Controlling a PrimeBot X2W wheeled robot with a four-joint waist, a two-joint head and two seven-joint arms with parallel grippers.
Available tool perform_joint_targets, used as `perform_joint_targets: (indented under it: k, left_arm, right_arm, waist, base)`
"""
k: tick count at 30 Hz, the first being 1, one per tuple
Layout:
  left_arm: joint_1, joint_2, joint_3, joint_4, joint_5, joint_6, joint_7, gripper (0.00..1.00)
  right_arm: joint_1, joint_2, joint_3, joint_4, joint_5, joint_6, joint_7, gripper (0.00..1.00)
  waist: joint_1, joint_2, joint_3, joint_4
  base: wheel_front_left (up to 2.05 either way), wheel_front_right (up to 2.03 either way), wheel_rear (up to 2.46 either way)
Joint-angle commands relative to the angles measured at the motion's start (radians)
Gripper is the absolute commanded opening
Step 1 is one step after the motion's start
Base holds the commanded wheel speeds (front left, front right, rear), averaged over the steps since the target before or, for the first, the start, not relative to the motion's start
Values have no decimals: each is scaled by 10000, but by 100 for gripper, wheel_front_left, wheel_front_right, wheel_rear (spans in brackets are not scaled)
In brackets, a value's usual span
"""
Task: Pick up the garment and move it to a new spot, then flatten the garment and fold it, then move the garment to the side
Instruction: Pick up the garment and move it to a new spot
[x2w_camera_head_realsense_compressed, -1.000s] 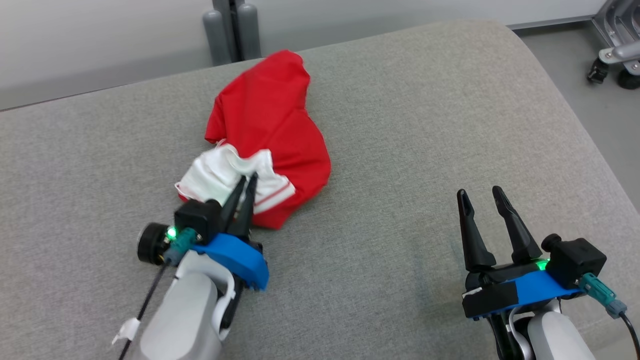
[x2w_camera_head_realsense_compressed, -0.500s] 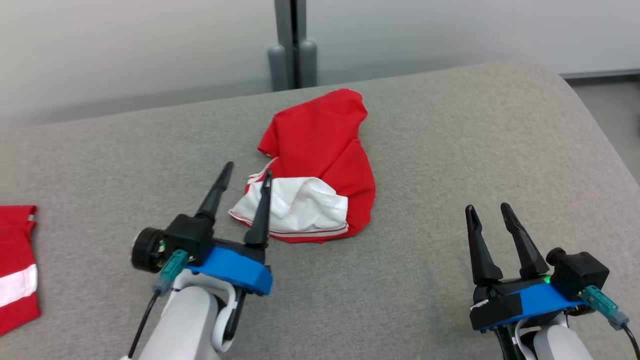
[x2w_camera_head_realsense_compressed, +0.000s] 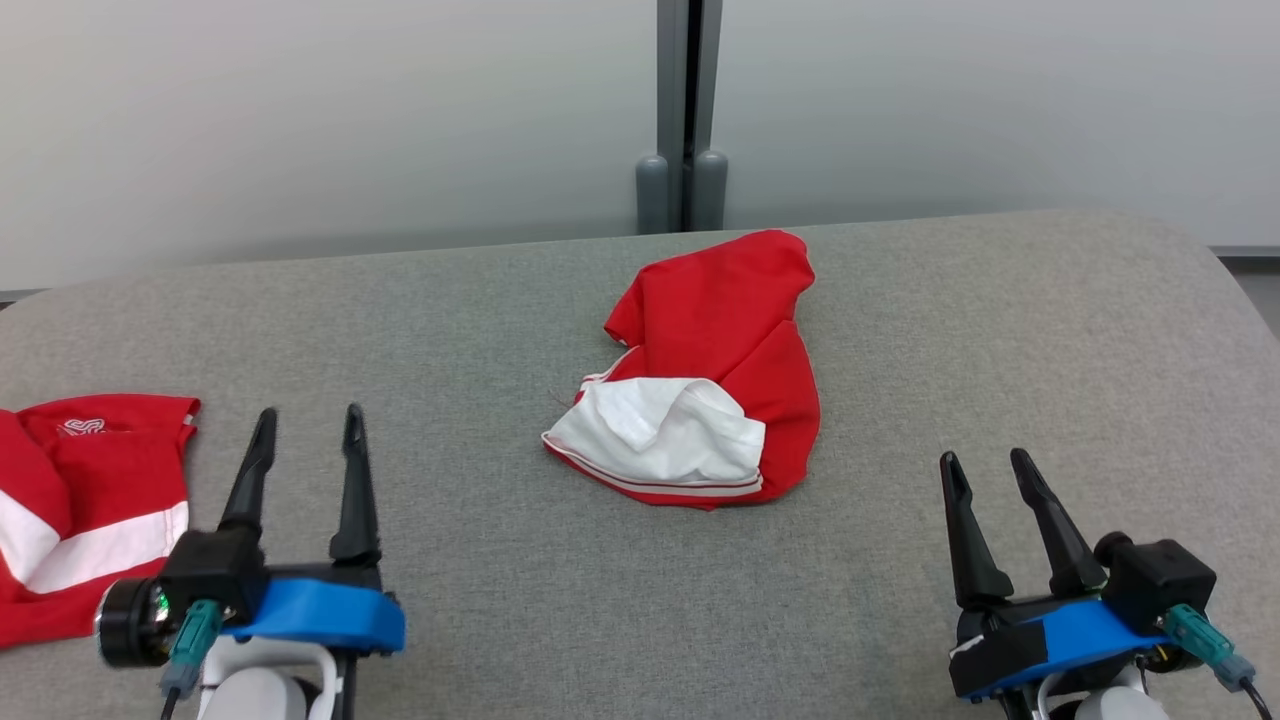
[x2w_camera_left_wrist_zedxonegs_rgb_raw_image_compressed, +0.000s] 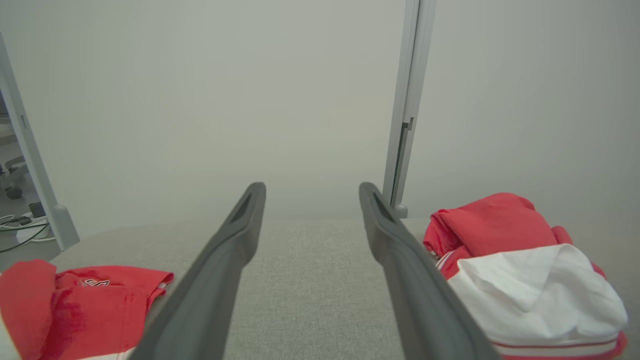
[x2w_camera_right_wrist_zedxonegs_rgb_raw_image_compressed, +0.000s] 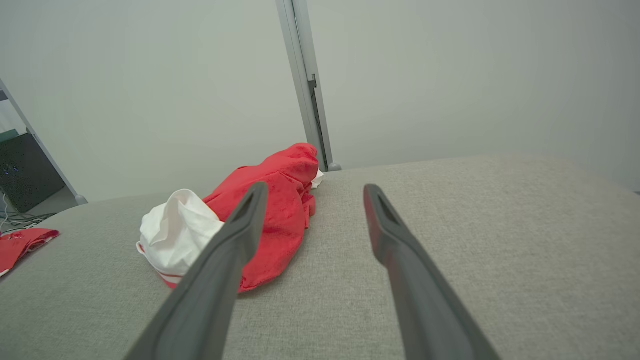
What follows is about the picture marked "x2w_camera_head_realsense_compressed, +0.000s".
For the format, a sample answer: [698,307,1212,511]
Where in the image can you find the grey fabric sofa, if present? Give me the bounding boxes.
[0,208,1280,720]

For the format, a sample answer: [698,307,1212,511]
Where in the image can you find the teal camera cable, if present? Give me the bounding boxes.
[1162,603,1276,720]
[160,600,225,720]

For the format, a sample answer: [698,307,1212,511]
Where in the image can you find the grey door frame post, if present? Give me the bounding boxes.
[656,0,725,233]

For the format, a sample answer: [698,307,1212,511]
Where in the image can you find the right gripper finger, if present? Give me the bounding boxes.
[940,451,1015,609]
[1010,448,1109,598]

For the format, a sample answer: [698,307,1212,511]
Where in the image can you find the red shorts with white stripe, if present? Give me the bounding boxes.
[0,394,202,649]

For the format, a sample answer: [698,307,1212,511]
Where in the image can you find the grey cylinder post foot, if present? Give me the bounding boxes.
[691,150,729,232]
[636,153,670,235]

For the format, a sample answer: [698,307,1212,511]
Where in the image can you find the red basketball jersey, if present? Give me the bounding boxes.
[542,229,822,511]

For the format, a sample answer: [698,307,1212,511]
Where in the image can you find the teal left camera cable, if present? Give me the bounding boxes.
[160,600,225,720]

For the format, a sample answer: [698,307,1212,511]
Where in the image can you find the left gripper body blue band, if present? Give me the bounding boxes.
[97,560,406,669]

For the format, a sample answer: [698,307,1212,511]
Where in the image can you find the teal right camera cable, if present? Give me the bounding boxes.
[1162,603,1276,720]

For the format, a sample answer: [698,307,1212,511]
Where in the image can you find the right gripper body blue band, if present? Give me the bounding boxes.
[948,590,1216,701]

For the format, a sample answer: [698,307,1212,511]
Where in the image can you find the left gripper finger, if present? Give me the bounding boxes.
[218,407,279,536]
[329,403,382,566]

